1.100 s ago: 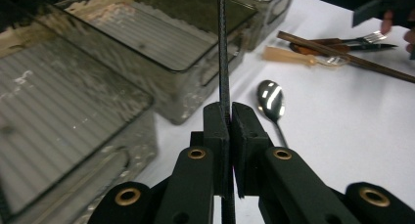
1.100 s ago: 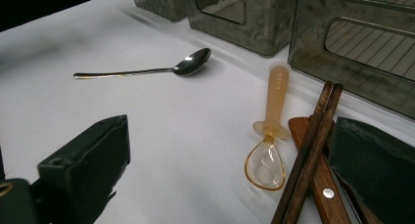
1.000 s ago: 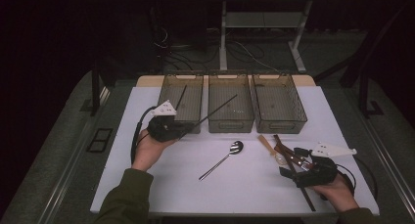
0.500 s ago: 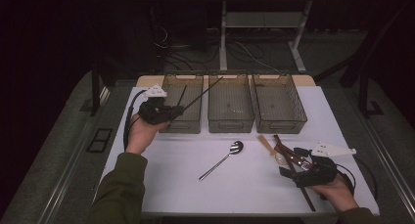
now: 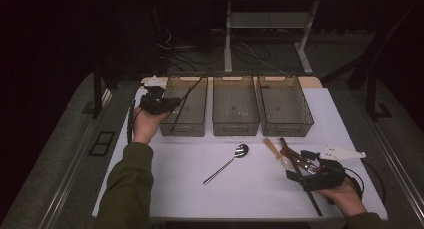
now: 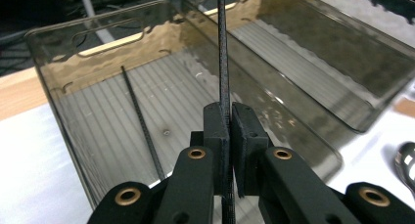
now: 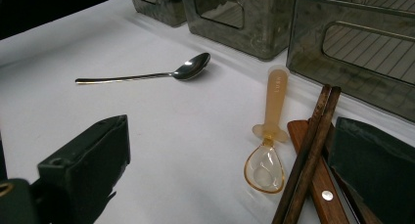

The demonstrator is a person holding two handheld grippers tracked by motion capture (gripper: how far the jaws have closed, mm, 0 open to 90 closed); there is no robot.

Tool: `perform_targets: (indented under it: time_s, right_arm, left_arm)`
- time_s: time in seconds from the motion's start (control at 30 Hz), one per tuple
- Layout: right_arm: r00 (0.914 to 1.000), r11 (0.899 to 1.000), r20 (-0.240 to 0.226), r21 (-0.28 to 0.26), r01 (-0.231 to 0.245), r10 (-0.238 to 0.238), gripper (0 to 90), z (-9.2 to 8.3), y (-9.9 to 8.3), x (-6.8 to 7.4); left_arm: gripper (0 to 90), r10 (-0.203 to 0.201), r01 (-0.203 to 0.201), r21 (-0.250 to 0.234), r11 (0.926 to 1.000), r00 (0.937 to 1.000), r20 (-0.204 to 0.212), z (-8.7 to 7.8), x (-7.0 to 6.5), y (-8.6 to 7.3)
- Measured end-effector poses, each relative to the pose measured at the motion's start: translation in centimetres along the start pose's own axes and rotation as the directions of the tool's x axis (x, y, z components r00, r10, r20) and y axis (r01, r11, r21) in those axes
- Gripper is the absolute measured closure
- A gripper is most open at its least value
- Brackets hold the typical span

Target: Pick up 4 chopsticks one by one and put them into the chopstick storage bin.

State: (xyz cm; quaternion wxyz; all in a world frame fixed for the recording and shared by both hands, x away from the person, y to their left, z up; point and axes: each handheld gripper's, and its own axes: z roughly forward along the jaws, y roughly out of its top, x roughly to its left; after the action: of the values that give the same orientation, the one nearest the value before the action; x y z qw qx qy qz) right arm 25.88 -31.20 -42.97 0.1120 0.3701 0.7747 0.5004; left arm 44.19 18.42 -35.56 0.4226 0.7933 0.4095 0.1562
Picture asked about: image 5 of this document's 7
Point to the person's left hand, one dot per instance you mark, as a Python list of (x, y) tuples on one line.
[(145, 125)]

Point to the slotted metal spoon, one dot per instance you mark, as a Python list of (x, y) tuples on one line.
[(240, 151)]

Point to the dark brown chopstick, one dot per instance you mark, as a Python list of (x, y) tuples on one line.
[(316, 205), (287, 151)]

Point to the translucent brown plastic bin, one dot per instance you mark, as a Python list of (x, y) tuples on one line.
[(235, 105), (283, 105), (191, 109)]

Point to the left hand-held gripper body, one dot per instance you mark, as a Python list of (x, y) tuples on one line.
[(155, 102)]

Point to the black metal stand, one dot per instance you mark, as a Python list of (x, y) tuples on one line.
[(371, 95), (97, 92)]

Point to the white metal desk frame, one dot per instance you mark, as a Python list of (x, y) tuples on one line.
[(228, 39)]

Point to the white table mat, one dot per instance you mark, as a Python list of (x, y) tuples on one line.
[(200, 202)]

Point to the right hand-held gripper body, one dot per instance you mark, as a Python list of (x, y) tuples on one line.
[(328, 177)]

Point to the metal floor rail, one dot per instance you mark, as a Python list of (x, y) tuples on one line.
[(83, 149), (405, 182)]

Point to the person's right hand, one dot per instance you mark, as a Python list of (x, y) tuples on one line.
[(348, 199)]

